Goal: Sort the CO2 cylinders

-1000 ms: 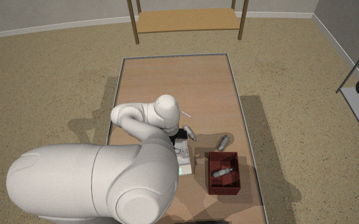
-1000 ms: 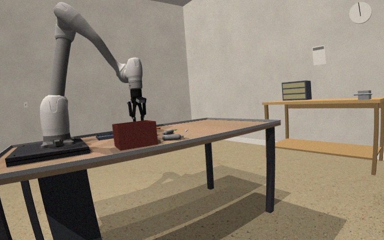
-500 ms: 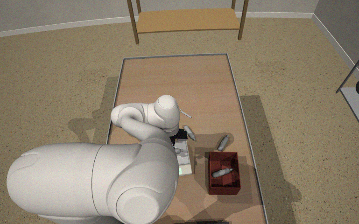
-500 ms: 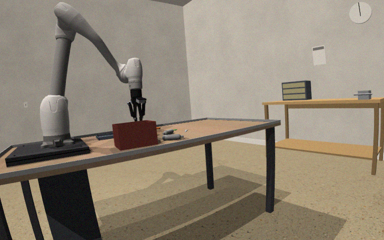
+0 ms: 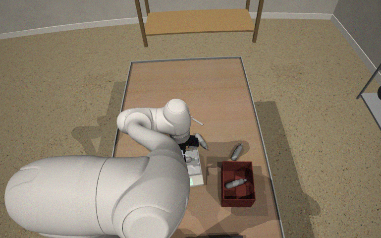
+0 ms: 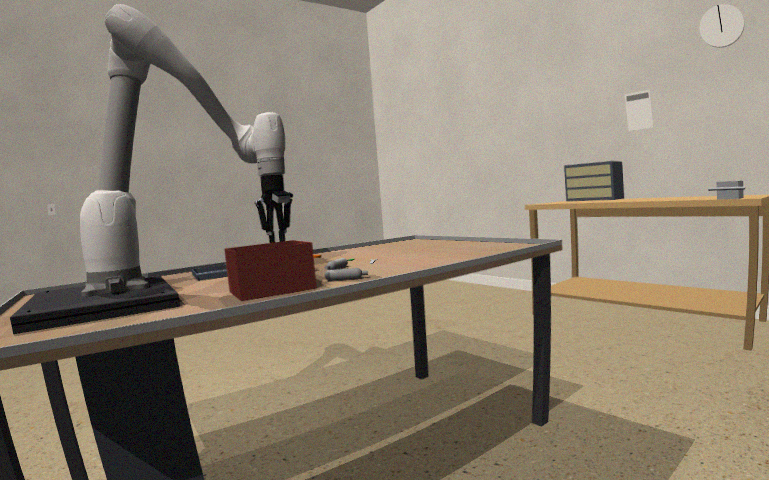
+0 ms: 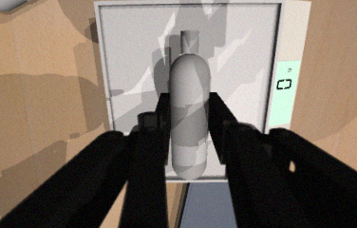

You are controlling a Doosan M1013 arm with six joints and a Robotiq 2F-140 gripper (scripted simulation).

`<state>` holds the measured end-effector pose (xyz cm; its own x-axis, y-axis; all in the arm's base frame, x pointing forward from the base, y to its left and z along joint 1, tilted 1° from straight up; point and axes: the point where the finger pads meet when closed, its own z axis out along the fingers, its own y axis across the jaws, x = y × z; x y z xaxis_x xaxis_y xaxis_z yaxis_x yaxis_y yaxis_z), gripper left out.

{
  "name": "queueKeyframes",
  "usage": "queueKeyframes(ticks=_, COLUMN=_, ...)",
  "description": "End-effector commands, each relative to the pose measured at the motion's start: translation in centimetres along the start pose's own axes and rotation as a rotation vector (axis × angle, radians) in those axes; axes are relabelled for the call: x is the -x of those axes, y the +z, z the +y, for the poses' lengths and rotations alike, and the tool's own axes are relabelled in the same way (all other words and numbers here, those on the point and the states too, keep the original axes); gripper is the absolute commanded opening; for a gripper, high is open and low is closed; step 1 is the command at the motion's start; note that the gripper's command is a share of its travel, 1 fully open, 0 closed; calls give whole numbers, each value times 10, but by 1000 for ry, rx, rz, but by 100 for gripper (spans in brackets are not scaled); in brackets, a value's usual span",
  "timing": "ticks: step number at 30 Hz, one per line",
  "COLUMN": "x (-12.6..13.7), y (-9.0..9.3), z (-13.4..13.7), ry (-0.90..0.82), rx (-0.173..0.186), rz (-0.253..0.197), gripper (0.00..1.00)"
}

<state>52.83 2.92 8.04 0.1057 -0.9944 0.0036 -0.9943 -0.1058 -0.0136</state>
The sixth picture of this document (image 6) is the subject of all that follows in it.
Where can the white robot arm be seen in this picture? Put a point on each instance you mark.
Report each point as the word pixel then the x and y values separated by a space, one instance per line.
pixel 108 226

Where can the dark table edge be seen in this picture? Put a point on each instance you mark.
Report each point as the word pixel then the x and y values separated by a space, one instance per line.
pixel 88 337

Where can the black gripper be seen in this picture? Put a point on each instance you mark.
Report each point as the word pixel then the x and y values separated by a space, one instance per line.
pixel 268 184

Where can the red open box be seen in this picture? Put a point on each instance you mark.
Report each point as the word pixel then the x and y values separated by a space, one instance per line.
pixel 270 269

